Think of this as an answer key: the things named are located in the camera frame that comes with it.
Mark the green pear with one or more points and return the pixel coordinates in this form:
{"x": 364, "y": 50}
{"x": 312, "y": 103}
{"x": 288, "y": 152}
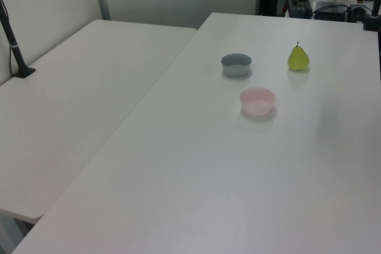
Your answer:
{"x": 298, "y": 59}

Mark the pink bowl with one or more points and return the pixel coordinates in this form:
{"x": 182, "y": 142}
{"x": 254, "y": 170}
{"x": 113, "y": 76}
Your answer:
{"x": 257, "y": 108}

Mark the black camera stand pole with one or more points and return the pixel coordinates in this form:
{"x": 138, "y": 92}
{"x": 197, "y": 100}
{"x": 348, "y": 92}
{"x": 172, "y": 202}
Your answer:
{"x": 16, "y": 54}

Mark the black clamp camera stand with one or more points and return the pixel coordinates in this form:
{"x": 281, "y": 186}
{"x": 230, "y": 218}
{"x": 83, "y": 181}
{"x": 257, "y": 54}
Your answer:
{"x": 370, "y": 22}

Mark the green black device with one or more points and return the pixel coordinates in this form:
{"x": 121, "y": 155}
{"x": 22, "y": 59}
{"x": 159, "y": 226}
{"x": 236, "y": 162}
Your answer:
{"x": 299, "y": 8}

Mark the black equipment box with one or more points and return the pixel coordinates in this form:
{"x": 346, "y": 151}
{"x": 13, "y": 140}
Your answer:
{"x": 329, "y": 11}

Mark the gray bowl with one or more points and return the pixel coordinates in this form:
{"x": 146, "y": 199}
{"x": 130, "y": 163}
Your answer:
{"x": 235, "y": 71}

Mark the white side table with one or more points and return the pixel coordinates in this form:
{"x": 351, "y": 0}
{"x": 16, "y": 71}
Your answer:
{"x": 74, "y": 102}

